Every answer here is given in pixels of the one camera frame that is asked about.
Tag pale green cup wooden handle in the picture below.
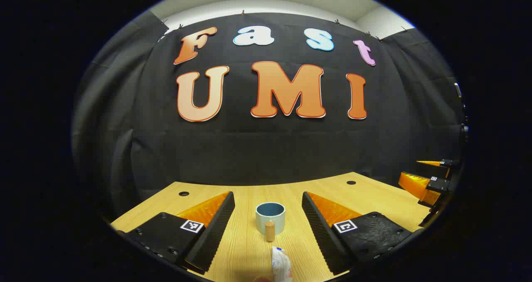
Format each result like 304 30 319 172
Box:
256 202 286 242

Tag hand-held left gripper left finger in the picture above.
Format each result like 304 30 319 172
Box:
116 191 236 274

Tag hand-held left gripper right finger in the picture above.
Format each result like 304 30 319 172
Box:
302 191 413 276

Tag white toothpaste tube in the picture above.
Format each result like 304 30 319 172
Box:
271 246 293 282

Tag wooden desktop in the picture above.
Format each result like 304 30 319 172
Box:
110 172 441 282

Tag black backdrop cloth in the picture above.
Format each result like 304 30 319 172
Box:
73 10 464 220

